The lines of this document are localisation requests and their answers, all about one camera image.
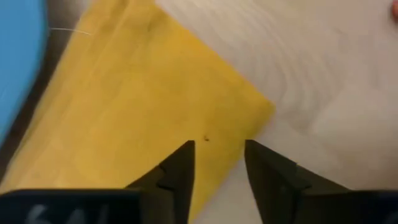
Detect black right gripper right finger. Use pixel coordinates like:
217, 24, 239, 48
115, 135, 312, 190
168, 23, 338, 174
244, 139, 398, 224

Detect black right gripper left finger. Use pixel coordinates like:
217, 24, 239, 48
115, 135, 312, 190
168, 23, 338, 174
0, 139, 197, 224

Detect yellow cloth napkin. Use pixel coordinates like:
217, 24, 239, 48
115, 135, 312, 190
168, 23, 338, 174
0, 0, 276, 224

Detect blue plastic tray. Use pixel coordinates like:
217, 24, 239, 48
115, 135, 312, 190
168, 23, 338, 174
0, 0, 49, 147

